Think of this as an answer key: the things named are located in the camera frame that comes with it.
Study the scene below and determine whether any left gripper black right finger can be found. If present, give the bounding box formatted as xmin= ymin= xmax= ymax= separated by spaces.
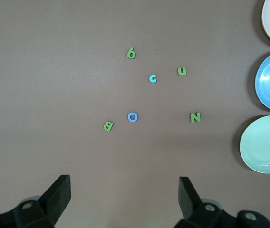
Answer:
xmin=174 ymin=176 xmax=270 ymax=228

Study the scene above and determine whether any light green plate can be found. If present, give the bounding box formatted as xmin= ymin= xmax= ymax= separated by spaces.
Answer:
xmin=239 ymin=115 xmax=270 ymax=174

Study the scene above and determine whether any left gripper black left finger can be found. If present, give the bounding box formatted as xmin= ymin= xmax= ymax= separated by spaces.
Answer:
xmin=0 ymin=175 xmax=72 ymax=228

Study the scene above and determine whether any green capital letter N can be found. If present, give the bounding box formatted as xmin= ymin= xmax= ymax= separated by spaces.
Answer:
xmin=189 ymin=112 xmax=202 ymax=124

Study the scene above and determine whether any brown table cover sheet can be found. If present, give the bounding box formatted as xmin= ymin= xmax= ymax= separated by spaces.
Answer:
xmin=0 ymin=0 xmax=270 ymax=228

